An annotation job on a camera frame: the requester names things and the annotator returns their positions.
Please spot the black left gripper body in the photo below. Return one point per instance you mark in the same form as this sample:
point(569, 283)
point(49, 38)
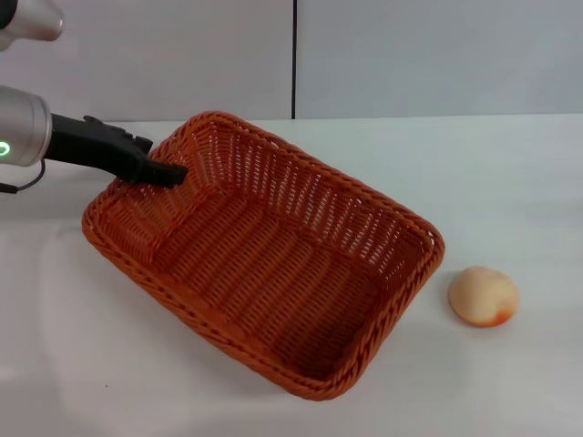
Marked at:
point(95, 148)

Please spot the orange woven plastic basket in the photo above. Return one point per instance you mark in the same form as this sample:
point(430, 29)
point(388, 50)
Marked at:
point(273, 282)

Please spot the dark vertical wall strip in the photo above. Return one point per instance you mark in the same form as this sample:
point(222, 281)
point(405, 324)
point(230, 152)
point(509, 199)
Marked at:
point(294, 59)

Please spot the pale peach toy fruit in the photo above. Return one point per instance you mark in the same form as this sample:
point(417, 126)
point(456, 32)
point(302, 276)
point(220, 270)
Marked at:
point(480, 293)

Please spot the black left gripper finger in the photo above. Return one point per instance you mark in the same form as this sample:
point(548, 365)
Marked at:
point(143, 145)
point(166, 173)

